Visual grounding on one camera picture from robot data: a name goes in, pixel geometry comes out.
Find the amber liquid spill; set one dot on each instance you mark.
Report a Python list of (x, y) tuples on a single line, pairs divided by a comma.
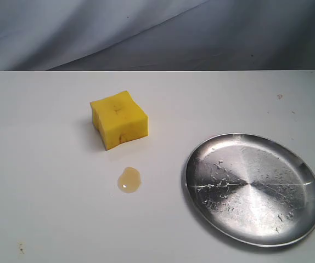
[(130, 180)]

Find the grey-blue backdrop cloth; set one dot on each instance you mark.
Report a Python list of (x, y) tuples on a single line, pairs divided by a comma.
[(157, 35)]

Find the round stainless steel plate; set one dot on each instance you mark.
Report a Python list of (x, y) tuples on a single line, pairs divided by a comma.
[(251, 189)]

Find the yellow sponge block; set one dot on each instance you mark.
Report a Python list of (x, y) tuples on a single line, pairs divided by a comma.
[(119, 119)]

